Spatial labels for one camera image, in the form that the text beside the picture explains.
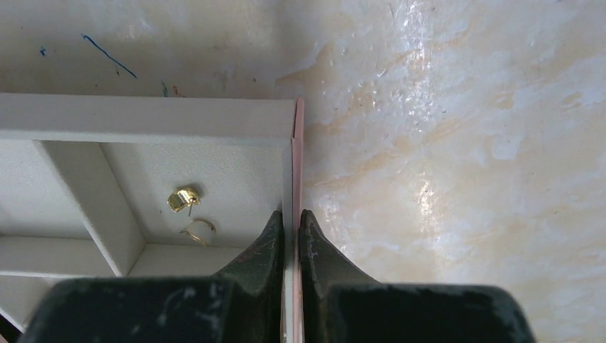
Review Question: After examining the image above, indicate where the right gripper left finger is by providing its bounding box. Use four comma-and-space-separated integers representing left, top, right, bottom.
20, 211, 285, 342

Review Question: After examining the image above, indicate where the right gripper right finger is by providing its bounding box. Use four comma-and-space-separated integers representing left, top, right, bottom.
299, 210, 536, 342

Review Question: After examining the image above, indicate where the beige divided tray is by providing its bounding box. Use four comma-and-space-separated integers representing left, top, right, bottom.
1, 93, 305, 342

